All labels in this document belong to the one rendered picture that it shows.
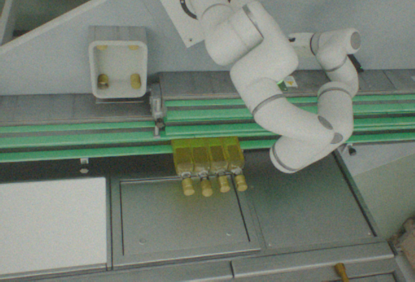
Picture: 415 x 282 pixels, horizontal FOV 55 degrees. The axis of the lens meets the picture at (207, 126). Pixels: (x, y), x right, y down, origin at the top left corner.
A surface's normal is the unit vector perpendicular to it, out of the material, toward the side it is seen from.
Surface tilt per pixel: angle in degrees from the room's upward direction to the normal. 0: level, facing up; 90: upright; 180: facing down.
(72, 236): 90
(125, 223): 90
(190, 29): 5
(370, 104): 90
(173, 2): 5
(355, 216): 90
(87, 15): 0
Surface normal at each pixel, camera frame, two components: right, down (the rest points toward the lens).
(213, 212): 0.13, -0.69
